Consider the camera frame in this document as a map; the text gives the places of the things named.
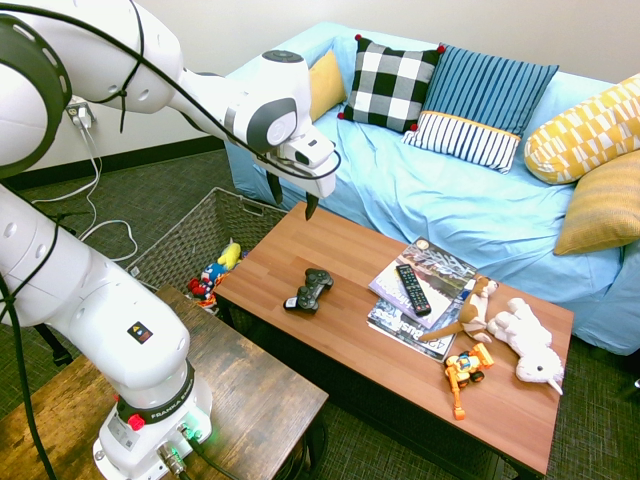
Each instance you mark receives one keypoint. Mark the black TV remote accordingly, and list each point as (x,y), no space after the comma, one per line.
(414,290)

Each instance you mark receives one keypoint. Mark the brown white plush dog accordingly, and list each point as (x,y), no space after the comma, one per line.
(475,305)

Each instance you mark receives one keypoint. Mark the yellow white patterned bolster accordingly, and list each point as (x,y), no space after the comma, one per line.
(580,135)

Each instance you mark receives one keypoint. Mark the wall power outlet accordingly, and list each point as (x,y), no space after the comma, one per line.
(80,112)

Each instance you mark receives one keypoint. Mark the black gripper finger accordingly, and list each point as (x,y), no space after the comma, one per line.
(311,207)
(274,189)

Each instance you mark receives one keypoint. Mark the business magazine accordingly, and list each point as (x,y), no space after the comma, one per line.
(400,330)

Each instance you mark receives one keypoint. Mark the light blue covered sofa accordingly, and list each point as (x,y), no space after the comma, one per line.
(450,210)

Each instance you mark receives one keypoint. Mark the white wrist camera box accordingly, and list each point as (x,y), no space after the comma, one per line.
(312,145)

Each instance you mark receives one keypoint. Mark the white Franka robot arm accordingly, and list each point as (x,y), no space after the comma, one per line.
(100,310)

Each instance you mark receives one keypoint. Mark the black gamepad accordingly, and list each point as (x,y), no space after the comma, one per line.
(309,292)

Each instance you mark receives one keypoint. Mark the blue striped pillow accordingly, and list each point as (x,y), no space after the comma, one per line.
(480,90)

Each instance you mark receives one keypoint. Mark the plain yellow pillow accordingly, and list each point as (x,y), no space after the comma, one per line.
(327,85)

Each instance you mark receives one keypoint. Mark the magazine with city photo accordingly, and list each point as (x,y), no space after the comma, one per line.
(445,280)

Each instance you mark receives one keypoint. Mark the grey woven basket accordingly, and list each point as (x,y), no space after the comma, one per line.
(200,225)

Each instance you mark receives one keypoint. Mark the yellow plush toy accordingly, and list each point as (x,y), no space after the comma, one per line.
(231,255)

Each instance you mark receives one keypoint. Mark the orange toy excavator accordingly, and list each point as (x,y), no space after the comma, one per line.
(467,370)

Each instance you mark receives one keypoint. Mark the dark rustic wooden stand table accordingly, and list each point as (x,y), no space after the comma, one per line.
(240,390)

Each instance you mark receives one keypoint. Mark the black white checkered pillow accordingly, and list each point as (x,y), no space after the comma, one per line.
(390,82)

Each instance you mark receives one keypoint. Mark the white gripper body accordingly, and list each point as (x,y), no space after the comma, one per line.
(320,182)

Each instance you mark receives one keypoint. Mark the mustard woven pillow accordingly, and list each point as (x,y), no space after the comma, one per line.
(605,210)

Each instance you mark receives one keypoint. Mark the white plush unicorn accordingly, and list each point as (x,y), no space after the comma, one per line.
(530,340)

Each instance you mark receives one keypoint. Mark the wooden coffee table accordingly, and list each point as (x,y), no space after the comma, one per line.
(350,350)

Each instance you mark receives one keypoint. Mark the navy white striped pillow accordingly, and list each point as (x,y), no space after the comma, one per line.
(465,140)

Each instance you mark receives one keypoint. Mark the Captain America plush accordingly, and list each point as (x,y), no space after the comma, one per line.
(214,274)

